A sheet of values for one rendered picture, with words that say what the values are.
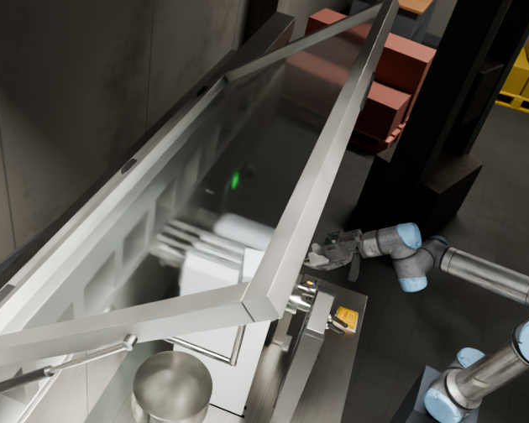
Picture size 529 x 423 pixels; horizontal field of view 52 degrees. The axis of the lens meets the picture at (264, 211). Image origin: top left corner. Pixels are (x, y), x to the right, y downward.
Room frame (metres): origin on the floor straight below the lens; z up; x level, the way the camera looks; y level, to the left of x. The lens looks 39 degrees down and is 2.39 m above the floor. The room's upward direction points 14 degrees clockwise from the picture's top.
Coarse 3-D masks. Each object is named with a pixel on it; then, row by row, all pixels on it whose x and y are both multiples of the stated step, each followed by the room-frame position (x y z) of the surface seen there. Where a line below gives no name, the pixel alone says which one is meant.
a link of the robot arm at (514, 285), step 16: (432, 240) 1.29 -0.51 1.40; (432, 256) 1.22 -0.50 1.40; (448, 256) 1.22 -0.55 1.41; (464, 256) 1.22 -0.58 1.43; (448, 272) 1.21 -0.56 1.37; (464, 272) 1.18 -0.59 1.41; (480, 272) 1.16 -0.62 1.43; (496, 272) 1.16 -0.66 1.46; (512, 272) 1.15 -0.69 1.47; (496, 288) 1.13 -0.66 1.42; (512, 288) 1.11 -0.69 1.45; (528, 288) 1.10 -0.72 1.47; (528, 304) 1.08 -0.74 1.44
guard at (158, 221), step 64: (320, 64) 1.13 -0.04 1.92; (192, 128) 1.08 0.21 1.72; (256, 128) 0.88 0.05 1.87; (320, 128) 0.75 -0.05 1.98; (128, 192) 0.82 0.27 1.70; (192, 192) 0.69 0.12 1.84; (256, 192) 0.60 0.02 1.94; (64, 256) 0.63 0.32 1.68; (128, 256) 0.55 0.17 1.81; (192, 256) 0.48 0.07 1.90; (256, 256) 0.44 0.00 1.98; (64, 320) 0.43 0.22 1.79
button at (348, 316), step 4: (340, 308) 1.39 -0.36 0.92; (344, 308) 1.39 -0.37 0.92; (340, 312) 1.37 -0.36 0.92; (344, 312) 1.37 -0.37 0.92; (348, 312) 1.38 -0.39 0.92; (352, 312) 1.38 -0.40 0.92; (356, 312) 1.39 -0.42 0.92; (340, 316) 1.35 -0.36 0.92; (344, 316) 1.35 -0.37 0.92; (348, 316) 1.36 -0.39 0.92; (352, 316) 1.36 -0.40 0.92; (356, 316) 1.37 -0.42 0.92; (344, 320) 1.34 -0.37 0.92; (348, 320) 1.34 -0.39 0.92; (352, 320) 1.35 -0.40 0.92; (356, 320) 1.35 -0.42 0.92; (348, 324) 1.32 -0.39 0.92; (352, 324) 1.33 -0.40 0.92; (352, 328) 1.32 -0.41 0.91
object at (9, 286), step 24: (264, 24) 2.00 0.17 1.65; (288, 24) 2.06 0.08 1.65; (240, 48) 1.74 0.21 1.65; (264, 48) 1.79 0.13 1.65; (216, 72) 1.52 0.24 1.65; (144, 144) 1.06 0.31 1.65; (48, 360) 0.57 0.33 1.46; (48, 384) 0.53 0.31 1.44; (0, 408) 0.46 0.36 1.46; (24, 408) 0.47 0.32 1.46
